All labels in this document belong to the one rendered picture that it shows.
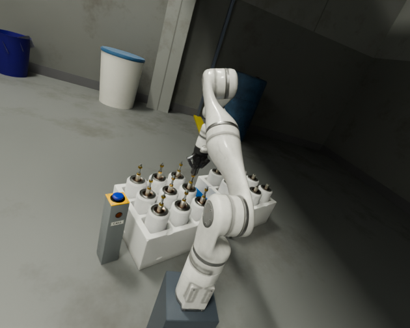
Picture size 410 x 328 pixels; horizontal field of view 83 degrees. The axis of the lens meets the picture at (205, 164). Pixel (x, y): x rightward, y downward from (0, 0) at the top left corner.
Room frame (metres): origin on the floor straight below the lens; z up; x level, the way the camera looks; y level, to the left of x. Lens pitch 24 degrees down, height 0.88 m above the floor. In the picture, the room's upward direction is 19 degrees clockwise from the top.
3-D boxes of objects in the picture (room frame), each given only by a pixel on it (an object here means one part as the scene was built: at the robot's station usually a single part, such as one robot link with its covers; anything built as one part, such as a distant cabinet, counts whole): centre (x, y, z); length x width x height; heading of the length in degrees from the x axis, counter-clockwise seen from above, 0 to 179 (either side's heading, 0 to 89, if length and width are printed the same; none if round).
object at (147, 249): (0.96, 0.12, 0.09); 0.39 x 0.39 x 0.18; 46
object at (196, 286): (0.44, -0.08, 0.39); 0.09 x 0.09 x 0.17; 17
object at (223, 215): (0.44, -0.08, 0.54); 0.09 x 0.09 x 0.17; 23
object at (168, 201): (0.96, 0.12, 0.16); 0.10 x 0.10 x 0.18
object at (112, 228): (0.70, 0.27, 0.16); 0.07 x 0.07 x 0.31; 46
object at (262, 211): (1.35, -0.26, 0.09); 0.39 x 0.39 x 0.18; 47
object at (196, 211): (0.96, -0.05, 0.16); 0.10 x 0.10 x 0.18
